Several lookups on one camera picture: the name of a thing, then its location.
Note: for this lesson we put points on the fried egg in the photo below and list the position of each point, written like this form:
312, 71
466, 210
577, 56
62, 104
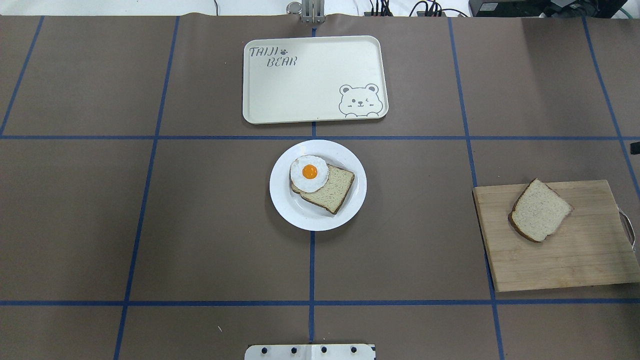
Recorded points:
309, 173

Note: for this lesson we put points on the bread slice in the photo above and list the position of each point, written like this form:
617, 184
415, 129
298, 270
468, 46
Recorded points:
538, 212
332, 195

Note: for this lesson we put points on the bread slice on plate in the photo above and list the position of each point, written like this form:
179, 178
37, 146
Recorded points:
332, 195

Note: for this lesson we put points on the cream bear serving tray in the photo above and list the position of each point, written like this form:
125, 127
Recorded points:
314, 79

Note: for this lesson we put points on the small metal cylinder weight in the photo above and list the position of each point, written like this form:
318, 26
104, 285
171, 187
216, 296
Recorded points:
294, 8

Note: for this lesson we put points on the white round plate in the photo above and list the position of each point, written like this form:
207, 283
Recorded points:
303, 214

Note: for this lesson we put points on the wooden cutting board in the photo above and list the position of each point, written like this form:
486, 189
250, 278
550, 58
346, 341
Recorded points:
589, 248

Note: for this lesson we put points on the aluminium frame post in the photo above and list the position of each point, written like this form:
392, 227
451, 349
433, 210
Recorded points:
312, 11

